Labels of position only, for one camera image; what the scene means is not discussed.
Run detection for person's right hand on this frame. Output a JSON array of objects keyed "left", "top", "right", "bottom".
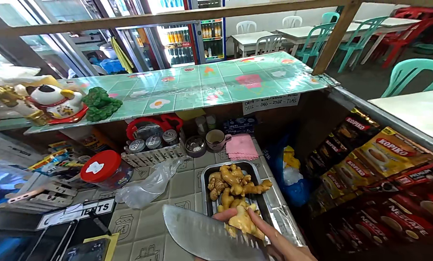
[{"left": 247, "top": 208, "right": 318, "bottom": 261}]

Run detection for person's left hand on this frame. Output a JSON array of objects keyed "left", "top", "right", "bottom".
[{"left": 212, "top": 208, "right": 238, "bottom": 223}]

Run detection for peeled ginger piece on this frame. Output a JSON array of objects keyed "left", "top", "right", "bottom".
[{"left": 224, "top": 205, "right": 266, "bottom": 241}]

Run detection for large steel knife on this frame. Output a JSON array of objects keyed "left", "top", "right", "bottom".
[{"left": 162, "top": 204, "right": 275, "bottom": 261}]

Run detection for rectangular metal tray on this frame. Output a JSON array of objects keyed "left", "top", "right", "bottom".
[{"left": 201, "top": 160, "right": 281, "bottom": 234}]

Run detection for pile of ginger roots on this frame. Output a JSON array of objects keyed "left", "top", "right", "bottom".
[{"left": 208, "top": 164, "right": 273, "bottom": 214}]

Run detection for blue plastic bag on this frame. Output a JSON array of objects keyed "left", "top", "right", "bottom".
[{"left": 265, "top": 135, "right": 312, "bottom": 207}]

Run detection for beige patterned table cover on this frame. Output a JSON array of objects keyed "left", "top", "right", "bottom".
[{"left": 72, "top": 134, "right": 307, "bottom": 261}]

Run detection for pink cloth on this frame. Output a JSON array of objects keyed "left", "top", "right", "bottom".
[{"left": 225, "top": 133, "right": 259, "bottom": 161}]

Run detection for white mug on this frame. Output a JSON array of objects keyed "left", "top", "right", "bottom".
[{"left": 205, "top": 129, "right": 232, "bottom": 153}]

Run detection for dark round tin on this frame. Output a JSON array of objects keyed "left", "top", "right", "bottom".
[{"left": 185, "top": 135, "right": 207, "bottom": 158}]

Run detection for clear plastic bag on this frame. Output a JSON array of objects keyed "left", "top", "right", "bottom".
[{"left": 115, "top": 158, "right": 184, "bottom": 210}]

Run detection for dark blue printed box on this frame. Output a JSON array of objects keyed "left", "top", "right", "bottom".
[{"left": 222, "top": 116, "right": 257, "bottom": 135}]

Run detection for white woven basket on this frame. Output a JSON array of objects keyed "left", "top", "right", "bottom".
[{"left": 121, "top": 132, "right": 186, "bottom": 168}]

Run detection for jar with grey labelled lid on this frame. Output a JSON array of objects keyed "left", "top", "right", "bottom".
[
  {"left": 128, "top": 139, "right": 146, "bottom": 153},
  {"left": 145, "top": 134, "right": 163, "bottom": 150},
  {"left": 162, "top": 129, "right": 179, "bottom": 144}
]

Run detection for yellow paper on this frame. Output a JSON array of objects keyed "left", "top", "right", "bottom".
[{"left": 175, "top": 109, "right": 206, "bottom": 121}]

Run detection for rows of hanging coffee packets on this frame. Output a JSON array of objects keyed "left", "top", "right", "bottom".
[{"left": 305, "top": 108, "right": 433, "bottom": 254}]

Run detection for yellow paper pad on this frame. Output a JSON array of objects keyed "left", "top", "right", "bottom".
[{"left": 83, "top": 233, "right": 120, "bottom": 261}]

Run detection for white paper with handwriting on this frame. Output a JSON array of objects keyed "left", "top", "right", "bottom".
[{"left": 242, "top": 93, "right": 301, "bottom": 116}]

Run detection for black marker pen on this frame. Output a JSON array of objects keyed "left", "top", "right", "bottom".
[{"left": 89, "top": 211, "right": 110, "bottom": 235}]

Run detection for plastic jar with red lid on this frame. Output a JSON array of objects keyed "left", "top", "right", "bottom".
[{"left": 80, "top": 150, "right": 134, "bottom": 190}]

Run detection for counter shelf with green cover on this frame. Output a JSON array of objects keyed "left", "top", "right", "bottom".
[{"left": 24, "top": 51, "right": 341, "bottom": 135}]

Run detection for black white lettered board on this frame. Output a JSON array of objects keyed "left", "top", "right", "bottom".
[{"left": 19, "top": 197, "right": 117, "bottom": 261}]

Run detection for black smartphone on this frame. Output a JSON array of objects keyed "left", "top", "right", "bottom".
[{"left": 61, "top": 238, "right": 111, "bottom": 261}]

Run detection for orange and dark container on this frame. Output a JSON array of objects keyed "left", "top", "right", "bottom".
[{"left": 59, "top": 125, "right": 118, "bottom": 154}]

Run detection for green plant-shaped figurine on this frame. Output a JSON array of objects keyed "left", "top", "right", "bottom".
[{"left": 82, "top": 87, "right": 123, "bottom": 122}]

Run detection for white plastic chair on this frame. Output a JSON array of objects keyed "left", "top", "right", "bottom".
[
  {"left": 282, "top": 15, "right": 303, "bottom": 29},
  {"left": 256, "top": 34, "right": 283, "bottom": 57},
  {"left": 236, "top": 21, "right": 257, "bottom": 35}
]

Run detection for blue-framed drinks fridge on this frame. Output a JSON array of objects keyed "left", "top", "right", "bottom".
[{"left": 191, "top": 0, "right": 226, "bottom": 64}]

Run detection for white dining table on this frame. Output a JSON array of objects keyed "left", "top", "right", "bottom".
[
  {"left": 231, "top": 31, "right": 287, "bottom": 59},
  {"left": 276, "top": 22, "right": 362, "bottom": 57},
  {"left": 368, "top": 84, "right": 433, "bottom": 146}
]

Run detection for white slatted plastic basket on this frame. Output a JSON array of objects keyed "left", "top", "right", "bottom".
[{"left": 0, "top": 172, "right": 79, "bottom": 214}]

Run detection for drinks fridge with white light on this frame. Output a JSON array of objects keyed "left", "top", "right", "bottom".
[{"left": 147, "top": 0, "right": 200, "bottom": 69}]

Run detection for pile of snack packets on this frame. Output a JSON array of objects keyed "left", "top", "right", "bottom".
[{"left": 27, "top": 141, "right": 80, "bottom": 178}]

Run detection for yellow cloth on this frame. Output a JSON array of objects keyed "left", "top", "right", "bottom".
[{"left": 110, "top": 36, "right": 134, "bottom": 74}]

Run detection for green plastic chair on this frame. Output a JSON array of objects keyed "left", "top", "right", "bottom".
[
  {"left": 337, "top": 16, "right": 389, "bottom": 74},
  {"left": 322, "top": 12, "right": 340, "bottom": 25},
  {"left": 381, "top": 58, "right": 433, "bottom": 98},
  {"left": 294, "top": 22, "right": 337, "bottom": 67}
]

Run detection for white lucky cat figurine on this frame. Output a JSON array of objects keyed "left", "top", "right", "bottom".
[{"left": 15, "top": 83, "right": 89, "bottom": 125}]

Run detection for stack of red plastic chairs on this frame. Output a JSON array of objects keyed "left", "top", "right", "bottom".
[{"left": 374, "top": 7, "right": 433, "bottom": 69}]

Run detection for gold figurine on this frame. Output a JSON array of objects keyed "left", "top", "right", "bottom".
[{"left": 0, "top": 85, "right": 50, "bottom": 127}]

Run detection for glass-doored cabinet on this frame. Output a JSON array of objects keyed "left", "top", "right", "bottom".
[{"left": 0, "top": 0, "right": 110, "bottom": 77}]

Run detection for red heart-shaped plastic frame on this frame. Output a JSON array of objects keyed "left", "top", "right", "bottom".
[{"left": 125, "top": 114, "right": 184, "bottom": 141}]

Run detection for wooden post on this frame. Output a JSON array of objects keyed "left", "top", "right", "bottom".
[{"left": 312, "top": 2, "right": 362, "bottom": 76}]

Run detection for wooden rail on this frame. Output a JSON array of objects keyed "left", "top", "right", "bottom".
[{"left": 0, "top": 0, "right": 433, "bottom": 40}]

